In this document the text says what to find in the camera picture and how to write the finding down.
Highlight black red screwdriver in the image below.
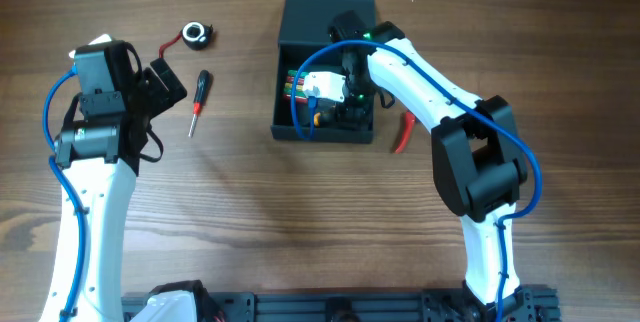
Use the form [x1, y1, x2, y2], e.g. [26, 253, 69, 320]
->
[188, 70, 212, 138]

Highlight red handled wire strippers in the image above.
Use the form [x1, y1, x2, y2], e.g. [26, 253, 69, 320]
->
[393, 111, 417, 154]

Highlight black white tape measure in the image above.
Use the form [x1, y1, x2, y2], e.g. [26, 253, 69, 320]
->
[158, 21, 214, 58]

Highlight clear case coloured bits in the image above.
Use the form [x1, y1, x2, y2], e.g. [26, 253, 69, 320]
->
[282, 70, 308, 104]

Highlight orange black pliers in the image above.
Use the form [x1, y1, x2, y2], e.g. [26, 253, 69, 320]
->
[313, 111, 336, 128]

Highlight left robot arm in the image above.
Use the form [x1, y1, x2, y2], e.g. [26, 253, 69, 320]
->
[40, 34, 187, 321]

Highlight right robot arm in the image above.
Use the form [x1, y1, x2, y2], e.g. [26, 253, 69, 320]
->
[328, 11, 540, 321]

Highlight dark green open box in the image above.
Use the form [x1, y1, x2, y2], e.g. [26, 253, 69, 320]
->
[271, 0, 376, 144]

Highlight left blue cable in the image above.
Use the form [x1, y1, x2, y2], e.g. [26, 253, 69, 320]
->
[41, 64, 89, 322]

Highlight blue cable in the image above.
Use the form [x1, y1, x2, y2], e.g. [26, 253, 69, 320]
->
[290, 39, 544, 322]
[41, 64, 89, 322]

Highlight right blue cable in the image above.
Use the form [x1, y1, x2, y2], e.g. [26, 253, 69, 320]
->
[290, 39, 544, 322]

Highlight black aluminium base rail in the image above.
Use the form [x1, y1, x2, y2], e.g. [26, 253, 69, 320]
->
[122, 286, 562, 322]

